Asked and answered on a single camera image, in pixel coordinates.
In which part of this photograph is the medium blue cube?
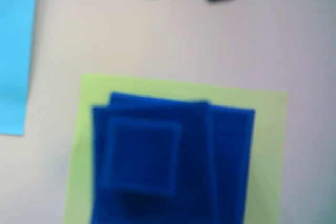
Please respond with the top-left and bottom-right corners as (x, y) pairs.
(109, 91), (250, 224)

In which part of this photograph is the small blue cube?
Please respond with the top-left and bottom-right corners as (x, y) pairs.
(90, 104), (215, 224)

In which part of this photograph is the tiny blue cube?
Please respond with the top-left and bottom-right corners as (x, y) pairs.
(101, 115), (183, 200)

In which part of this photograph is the green paper square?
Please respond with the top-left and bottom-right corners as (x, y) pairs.
(61, 73), (288, 224)

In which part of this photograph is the light blue paper square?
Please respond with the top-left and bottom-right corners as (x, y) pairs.
(0, 0), (39, 137)

